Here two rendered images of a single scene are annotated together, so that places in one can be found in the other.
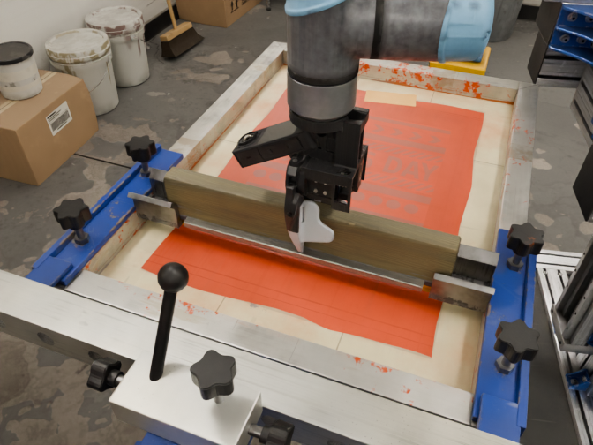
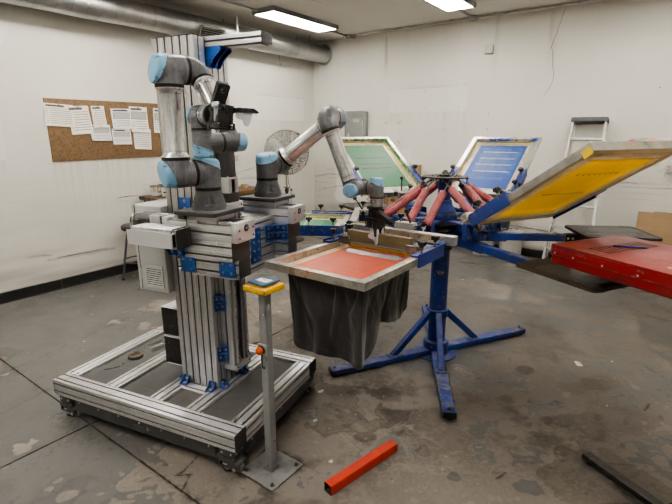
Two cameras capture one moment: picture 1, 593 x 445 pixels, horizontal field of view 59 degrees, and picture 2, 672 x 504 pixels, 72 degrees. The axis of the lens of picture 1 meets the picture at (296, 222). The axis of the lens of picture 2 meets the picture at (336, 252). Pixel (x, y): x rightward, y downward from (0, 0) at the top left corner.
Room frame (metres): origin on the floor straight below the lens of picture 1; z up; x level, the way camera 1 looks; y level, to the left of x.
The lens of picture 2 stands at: (2.96, 0.42, 1.59)
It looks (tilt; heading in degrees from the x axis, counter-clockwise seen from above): 15 degrees down; 196
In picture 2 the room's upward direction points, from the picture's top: straight up
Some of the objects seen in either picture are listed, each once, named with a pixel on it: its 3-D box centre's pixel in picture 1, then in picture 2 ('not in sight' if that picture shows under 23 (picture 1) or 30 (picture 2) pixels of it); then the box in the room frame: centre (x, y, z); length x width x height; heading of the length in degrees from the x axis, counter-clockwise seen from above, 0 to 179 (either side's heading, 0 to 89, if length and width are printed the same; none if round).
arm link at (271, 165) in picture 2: not in sight; (267, 164); (0.60, -0.62, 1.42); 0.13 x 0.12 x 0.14; 176
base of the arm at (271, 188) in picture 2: not in sight; (267, 186); (0.61, -0.62, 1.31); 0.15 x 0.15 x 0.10
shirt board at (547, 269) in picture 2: not in sight; (513, 256); (0.25, 0.72, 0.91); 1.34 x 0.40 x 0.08; 39
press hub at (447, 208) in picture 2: not in sight; (440, 265); (-0.27, 0.29, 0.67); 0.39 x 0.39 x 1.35
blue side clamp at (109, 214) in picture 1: (121, 217); (428, 254); (0.59, 0.26, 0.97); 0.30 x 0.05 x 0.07; 159
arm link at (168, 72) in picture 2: not in sight; (173, 123); (1.21, -0.77, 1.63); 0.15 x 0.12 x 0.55; 146
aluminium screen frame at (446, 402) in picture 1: (344, 169); (358, 256); (0.71, -0.08, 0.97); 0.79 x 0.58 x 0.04; 159
